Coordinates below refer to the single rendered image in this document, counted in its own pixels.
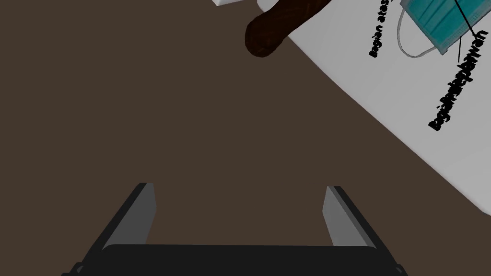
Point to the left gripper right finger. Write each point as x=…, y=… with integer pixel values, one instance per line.
x=345, y=224

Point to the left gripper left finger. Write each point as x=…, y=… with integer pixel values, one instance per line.
x=134, y=222

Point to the white sheet with teal mask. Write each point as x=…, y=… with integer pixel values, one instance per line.
x=364, y=96

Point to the dark brown rounded bar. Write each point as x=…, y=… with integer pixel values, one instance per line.
x=268, y=32

